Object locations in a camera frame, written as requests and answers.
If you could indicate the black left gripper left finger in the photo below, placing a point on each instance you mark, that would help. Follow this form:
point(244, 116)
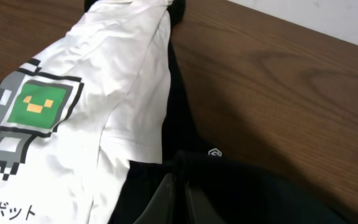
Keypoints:
point(160, 208)

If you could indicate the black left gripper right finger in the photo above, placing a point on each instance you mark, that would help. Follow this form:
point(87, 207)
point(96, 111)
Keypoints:
point(200, 210)

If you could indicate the black leggings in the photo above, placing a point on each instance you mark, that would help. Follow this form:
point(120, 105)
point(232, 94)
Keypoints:
point(239, 193)

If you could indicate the black garment under t-shirt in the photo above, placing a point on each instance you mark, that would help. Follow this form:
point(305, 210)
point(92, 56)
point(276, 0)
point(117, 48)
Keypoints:
point(176, 102)

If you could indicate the white printed t-shirt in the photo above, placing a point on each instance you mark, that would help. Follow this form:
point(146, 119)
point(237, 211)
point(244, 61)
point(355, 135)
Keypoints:
point(74, 116)

